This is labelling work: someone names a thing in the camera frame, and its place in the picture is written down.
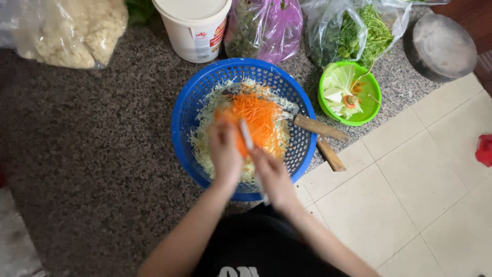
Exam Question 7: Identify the white julienne peeler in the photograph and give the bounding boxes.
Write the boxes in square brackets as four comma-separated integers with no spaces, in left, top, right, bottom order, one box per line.
[238,118,271,206]

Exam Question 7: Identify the purple bag of herbs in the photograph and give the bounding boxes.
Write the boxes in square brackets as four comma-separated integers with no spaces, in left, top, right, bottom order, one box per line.
[224,0,304,65]

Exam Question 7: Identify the person's black shirt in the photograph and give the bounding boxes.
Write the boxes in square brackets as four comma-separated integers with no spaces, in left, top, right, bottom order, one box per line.
[192,203,350,277]

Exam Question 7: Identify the orange carrot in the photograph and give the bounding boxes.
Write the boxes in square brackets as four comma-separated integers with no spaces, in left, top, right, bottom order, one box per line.
[214,109,250,158]

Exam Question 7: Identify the red plastic object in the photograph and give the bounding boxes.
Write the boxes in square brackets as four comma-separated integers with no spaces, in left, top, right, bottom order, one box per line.
[475,134,492,167]

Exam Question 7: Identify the round wooden chopping block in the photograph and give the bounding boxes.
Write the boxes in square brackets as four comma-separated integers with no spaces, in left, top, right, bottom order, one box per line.
[404,13,478,83]

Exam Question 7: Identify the cabbage and carrot scraps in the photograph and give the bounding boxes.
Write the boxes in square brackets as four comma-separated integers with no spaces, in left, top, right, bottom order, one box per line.
[322,63,381,120]

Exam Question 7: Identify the clear bag of rice noodles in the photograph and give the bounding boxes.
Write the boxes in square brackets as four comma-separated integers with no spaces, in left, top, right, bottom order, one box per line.
[0,0,129,70]

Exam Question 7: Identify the white plastic tub with lid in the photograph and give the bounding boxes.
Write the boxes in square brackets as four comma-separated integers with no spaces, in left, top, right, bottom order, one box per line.
[151,0,233,64]

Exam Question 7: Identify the green plastic bowl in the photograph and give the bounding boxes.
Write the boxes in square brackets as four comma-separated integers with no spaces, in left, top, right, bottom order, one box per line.
[318,62,382,127]

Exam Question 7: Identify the wooden handled knife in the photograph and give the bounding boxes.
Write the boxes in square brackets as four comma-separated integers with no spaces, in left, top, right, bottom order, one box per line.
[222,82,350,144]
[316,135,347,172]

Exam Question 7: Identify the shredded orange carrot strips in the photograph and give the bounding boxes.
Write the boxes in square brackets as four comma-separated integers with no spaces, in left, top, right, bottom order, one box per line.
[225,83,289,157]

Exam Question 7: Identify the green leafy vegetable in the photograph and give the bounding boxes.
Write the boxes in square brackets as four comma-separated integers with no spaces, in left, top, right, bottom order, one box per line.
[124,0,159,27]

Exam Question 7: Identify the person's left hand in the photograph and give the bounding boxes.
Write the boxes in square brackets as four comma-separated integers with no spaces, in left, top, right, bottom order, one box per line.
[208,116,244,188]

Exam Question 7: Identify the person's right hand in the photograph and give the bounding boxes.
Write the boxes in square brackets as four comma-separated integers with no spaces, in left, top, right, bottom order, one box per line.
[251,148,297,212]

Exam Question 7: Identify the shredded white cabbage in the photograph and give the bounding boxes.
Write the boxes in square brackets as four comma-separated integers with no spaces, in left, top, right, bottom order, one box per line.
[188,78,300,184]

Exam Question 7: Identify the clear bag of green herbs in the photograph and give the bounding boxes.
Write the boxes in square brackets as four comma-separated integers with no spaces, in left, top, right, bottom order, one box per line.
[301,0,451,70]

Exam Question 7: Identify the blue plastic colander basket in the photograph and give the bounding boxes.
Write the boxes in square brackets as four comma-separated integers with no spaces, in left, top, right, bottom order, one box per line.
[171,58,317,202]

